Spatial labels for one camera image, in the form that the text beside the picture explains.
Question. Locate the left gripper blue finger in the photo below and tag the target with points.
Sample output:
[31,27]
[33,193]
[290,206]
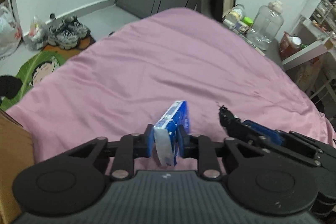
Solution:
[251,131]

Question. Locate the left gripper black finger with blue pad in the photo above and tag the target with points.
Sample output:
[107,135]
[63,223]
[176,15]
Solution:
[202,149]
[129,148]

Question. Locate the blue tissue pack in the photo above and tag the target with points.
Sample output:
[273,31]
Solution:
[165,132]

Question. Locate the black hair scrunchie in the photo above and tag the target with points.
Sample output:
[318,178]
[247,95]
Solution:
[227,120]

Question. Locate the pink bed sheet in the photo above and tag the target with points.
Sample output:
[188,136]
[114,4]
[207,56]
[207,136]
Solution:
[128,80]

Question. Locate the clear plastic water jug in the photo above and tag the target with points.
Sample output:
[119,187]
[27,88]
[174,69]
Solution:
[266,25]

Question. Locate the brown cardboard box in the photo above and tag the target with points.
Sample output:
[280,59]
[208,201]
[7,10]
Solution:
[17,154]

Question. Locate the white shelf unit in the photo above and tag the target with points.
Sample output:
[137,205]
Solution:
[312,68]

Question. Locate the green leaf cartoon rug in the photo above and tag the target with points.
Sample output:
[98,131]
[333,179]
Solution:
[32,72]

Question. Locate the left grey sneaker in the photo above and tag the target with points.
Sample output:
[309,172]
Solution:
[62,37]

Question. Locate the grey sneaker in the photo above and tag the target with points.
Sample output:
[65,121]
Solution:
[75,26]
[62,37]

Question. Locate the right grey sneaker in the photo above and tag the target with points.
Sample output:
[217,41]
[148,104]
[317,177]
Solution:
[75,26]

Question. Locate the black clothing on floor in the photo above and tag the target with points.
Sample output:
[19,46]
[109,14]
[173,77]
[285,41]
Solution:
[9,86]

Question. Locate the small clear plastic bag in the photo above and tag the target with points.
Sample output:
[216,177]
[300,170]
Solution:
[38,34]

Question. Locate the large white plastic bag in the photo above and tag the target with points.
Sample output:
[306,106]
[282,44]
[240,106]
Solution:
[10,33]

